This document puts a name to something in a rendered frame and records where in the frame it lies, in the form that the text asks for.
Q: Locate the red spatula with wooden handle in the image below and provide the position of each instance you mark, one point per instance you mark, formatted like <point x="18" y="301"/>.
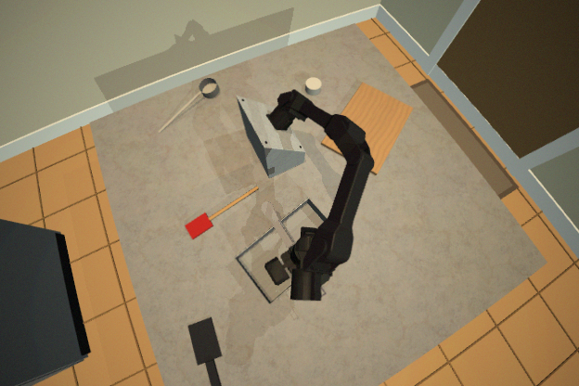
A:
<point x="203" y="222"/>

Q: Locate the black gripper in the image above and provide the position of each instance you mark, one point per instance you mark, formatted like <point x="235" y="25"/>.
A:
<point x="277" y="271"/>

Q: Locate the cream short cylinder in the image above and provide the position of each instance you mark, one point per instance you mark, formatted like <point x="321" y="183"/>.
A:
<point x="313" y="86"/>

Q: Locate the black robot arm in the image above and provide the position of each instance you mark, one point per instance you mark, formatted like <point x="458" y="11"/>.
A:
<point x="319" y="251"/>

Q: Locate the dark brown spatula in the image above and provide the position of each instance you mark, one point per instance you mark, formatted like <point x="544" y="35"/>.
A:
<point x="206" y="347"/>

